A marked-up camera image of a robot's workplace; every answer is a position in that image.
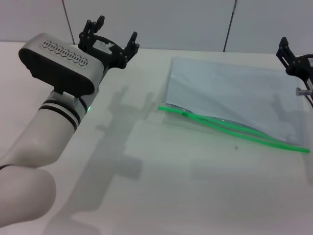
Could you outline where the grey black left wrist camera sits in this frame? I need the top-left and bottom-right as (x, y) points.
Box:
(19, 33), (105, 96)

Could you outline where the right gripper cable silver plug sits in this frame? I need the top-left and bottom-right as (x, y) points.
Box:
(295, 78), (313, 108)

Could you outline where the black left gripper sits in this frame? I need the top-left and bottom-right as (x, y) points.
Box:
(78, 15), (140, 70)

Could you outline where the clear green-zip document bag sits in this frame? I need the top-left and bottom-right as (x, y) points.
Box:
(157, 56), (311, 154)

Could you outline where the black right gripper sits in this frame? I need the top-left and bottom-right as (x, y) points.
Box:
(276, 37), (313, 85)

